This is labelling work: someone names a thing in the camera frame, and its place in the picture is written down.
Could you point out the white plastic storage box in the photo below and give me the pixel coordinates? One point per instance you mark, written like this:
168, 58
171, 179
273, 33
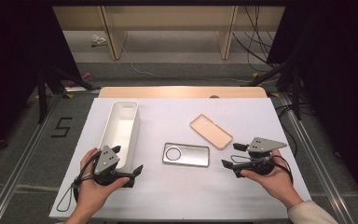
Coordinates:
121, 130

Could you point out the metal floor rail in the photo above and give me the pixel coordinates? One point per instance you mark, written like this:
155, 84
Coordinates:
317, 161
18, 174

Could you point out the yellow tape piece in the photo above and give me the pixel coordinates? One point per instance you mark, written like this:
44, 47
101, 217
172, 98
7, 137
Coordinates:
68, 95
255, 75
274, 94

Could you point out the white table sheet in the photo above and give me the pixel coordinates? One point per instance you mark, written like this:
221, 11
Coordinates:
167, 193

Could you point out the pink object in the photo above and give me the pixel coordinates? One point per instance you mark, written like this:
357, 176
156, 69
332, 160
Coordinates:
87, 76

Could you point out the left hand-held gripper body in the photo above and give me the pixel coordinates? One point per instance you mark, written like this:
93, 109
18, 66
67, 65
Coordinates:
106, 160

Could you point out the light wooden table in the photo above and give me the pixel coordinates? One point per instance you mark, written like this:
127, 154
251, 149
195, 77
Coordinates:
180, 92

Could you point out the beige phone case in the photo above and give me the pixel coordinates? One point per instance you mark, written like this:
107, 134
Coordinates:
213, 132

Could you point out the light wooden shelf unit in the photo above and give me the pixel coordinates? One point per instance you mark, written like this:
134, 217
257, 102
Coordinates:
167, 18

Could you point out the black metal stand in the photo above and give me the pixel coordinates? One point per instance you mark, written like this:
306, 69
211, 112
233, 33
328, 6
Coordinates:
42, 93
296, 93

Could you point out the person's right hand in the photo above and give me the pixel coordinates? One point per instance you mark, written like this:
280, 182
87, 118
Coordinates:
276, 183

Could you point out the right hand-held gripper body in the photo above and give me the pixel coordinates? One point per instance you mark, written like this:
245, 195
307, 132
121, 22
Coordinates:
262, 144

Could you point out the person's left hand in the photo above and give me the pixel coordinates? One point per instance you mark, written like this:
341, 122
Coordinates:
91, 193

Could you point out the crumpled white paper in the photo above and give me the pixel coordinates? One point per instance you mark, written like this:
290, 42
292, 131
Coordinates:
98, 39

